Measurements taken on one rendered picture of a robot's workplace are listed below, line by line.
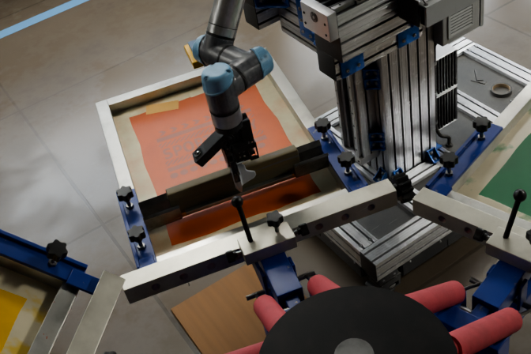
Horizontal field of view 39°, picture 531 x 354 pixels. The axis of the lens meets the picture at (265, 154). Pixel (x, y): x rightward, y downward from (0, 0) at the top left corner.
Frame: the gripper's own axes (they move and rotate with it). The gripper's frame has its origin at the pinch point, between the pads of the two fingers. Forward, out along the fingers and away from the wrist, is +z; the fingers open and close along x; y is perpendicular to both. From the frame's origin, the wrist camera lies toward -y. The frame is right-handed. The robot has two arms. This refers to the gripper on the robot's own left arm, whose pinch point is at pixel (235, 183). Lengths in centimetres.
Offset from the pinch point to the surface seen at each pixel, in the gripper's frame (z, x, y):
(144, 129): 5.3, 43.4, -17.4
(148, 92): 2, 57, -12
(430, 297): -14, -65, 22
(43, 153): 101, 186, -69
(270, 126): 5.3, 24.6, 17.6
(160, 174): 5.3, 20.4, -17.3
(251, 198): 5.3, -1.9, 3.0
